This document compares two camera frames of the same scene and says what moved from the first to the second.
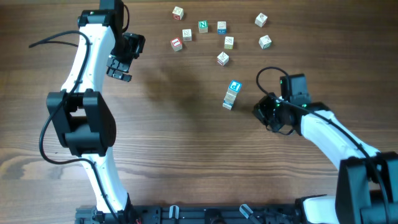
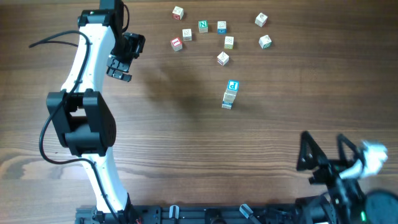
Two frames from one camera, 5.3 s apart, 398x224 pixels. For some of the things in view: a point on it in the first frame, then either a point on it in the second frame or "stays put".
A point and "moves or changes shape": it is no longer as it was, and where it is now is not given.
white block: (227, 106) stays put
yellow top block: (229, 101) stays put
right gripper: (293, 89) -> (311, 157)
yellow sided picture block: (230, 96) stays put
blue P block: (235, 85) moves or changes shape
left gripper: (138, 42) stays put
